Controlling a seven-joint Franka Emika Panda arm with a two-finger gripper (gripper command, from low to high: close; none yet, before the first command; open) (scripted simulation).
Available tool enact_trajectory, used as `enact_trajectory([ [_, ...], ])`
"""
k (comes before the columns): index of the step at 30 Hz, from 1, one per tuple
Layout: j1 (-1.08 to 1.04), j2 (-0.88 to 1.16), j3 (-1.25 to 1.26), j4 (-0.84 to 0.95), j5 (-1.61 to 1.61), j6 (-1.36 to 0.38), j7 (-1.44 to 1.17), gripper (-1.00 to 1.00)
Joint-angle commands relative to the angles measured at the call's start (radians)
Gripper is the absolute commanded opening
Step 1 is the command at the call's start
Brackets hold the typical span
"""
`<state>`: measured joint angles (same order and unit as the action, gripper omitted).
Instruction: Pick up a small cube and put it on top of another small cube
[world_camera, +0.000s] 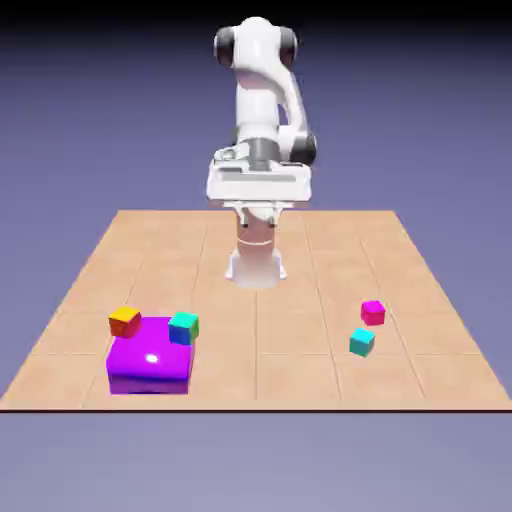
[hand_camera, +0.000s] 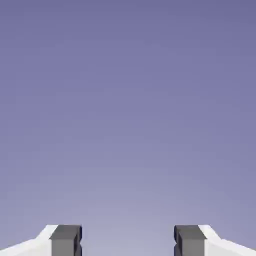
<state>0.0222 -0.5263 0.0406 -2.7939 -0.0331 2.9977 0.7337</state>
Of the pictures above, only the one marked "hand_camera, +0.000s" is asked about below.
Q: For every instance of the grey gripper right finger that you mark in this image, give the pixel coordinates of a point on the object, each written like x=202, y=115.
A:
x=191, y=242

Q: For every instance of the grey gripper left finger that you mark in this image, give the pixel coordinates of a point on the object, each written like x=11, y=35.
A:
x=64, y=242

